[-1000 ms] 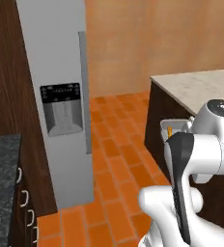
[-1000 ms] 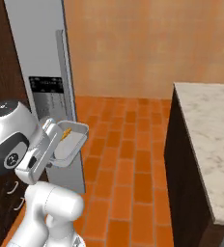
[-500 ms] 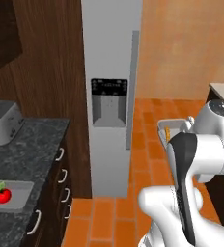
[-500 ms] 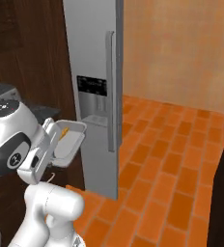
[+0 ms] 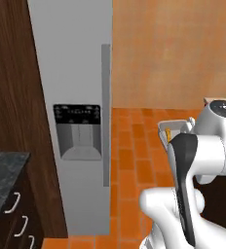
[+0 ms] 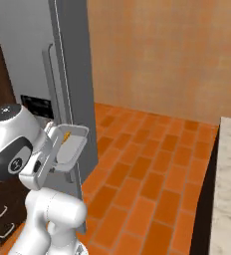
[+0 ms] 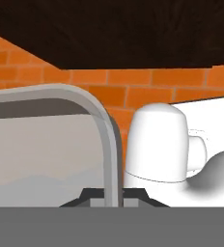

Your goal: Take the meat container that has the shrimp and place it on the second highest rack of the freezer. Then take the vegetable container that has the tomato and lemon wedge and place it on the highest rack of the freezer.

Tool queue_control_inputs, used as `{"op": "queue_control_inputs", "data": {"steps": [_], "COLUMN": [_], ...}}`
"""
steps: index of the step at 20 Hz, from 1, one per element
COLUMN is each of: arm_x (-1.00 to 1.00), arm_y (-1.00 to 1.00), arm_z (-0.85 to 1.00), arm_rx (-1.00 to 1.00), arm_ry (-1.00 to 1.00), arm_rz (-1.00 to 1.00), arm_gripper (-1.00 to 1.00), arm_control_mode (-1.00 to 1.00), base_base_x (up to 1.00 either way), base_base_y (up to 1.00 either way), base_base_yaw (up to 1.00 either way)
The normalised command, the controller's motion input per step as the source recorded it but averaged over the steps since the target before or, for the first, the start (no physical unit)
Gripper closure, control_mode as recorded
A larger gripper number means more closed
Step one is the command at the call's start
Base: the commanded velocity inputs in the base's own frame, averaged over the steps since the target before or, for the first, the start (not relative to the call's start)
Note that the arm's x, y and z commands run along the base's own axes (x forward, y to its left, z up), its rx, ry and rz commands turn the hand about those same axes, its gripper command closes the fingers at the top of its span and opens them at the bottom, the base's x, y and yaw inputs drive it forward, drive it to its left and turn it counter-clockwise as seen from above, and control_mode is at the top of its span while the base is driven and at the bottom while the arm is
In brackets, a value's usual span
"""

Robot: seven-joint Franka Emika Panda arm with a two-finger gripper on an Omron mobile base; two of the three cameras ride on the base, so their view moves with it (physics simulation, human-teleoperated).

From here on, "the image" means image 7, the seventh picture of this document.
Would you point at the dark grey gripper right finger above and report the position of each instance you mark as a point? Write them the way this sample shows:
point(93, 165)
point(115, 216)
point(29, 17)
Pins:
point(134, 197)

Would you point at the grey metal sink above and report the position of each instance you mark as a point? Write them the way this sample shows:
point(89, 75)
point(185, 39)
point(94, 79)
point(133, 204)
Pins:
point(43, 151)

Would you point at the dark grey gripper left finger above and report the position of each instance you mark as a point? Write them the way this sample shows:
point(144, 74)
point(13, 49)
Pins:
point(91, 197)

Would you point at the dark brown wall cupboard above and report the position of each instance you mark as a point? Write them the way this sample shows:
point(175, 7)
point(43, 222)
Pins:
point(117, 32)

